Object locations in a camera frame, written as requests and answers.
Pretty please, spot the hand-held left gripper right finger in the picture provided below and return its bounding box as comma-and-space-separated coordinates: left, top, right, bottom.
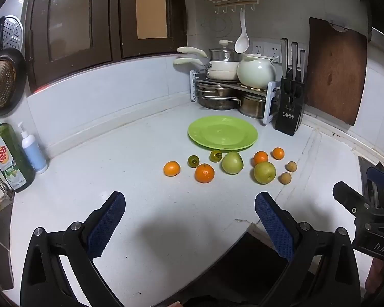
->
255, 192, 361, 307

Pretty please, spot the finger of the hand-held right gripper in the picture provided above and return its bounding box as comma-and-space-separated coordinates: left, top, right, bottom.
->
366, 163, 384, 200
332, 181, 376, 221

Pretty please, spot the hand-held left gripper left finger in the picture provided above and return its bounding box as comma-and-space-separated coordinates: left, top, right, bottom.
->
20, 191, 126, 307

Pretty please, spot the yellowish green pear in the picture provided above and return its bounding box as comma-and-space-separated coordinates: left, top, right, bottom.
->
254, 162, 276, 185

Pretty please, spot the large orange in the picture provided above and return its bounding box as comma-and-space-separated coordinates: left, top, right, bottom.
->
195, 163, 215, 184

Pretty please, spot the green plate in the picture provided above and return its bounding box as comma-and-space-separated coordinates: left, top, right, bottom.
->
188, 115, 259, 152

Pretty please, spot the person's right hand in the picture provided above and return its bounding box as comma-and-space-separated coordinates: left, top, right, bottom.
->
364, 257, 384, 298

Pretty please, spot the black knife block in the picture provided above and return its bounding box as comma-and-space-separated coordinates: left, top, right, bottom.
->
273, 76, 306, 136

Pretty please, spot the white pump bottle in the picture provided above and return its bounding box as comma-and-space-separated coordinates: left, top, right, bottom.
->
17, 122, 48, 175

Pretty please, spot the green dish soap bottle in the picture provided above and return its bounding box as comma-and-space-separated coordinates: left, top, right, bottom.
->
0, 117, 36, 193

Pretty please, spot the brown wooden cutting board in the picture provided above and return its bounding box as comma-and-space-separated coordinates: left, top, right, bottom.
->
304, 17, 368, 126

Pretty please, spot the wide steel pot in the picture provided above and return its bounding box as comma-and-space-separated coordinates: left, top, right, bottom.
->
197, 83, 243, 110

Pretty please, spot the white ceramic pot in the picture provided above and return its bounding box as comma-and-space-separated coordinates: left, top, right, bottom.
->
237, 54, 280, 89

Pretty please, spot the metal pot rack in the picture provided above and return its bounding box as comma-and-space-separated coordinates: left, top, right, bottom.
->
190, 69, 281, 125

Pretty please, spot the copper mesh strainer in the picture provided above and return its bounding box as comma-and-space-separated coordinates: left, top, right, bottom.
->
0, 56, 15, 108

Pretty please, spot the black frying pan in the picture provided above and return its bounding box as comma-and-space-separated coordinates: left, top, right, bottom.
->
0, 17, 27, 116

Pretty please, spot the steel pot with glass lid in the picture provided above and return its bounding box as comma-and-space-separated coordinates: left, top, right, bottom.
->
209, 40, 240, 62

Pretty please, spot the white ladle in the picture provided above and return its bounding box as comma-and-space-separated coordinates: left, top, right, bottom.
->
234, 9, 250, 54

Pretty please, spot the perforated steel steamer plate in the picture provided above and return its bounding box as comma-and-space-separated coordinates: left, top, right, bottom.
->
0, 15, 24, 58

